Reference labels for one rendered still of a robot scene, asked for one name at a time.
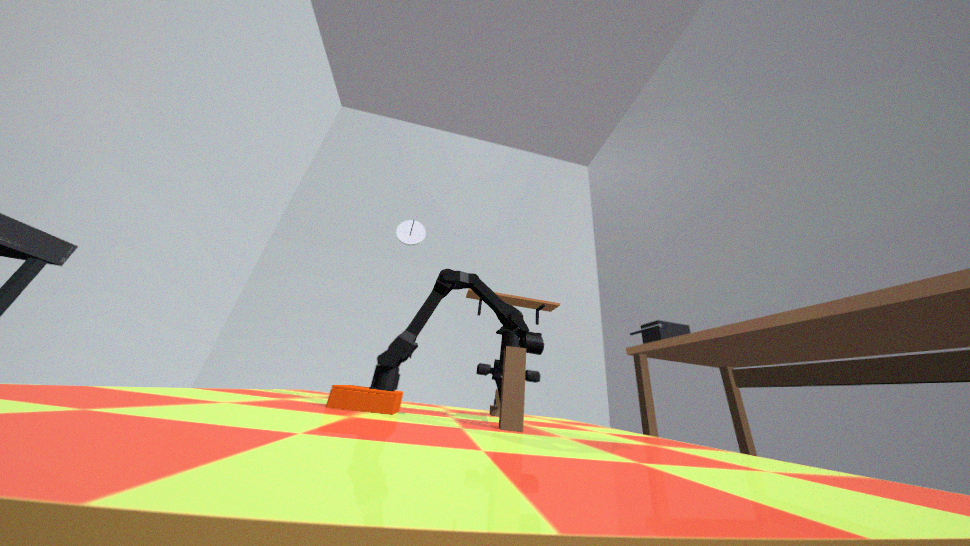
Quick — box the brown wooden post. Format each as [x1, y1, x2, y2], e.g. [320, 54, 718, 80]
[489, 346, 526, 432]

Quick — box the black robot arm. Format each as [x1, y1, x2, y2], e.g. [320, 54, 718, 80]
[369, 269, 544, 391]

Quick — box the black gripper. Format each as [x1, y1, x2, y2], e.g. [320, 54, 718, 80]
[477, 348, 540, 400]

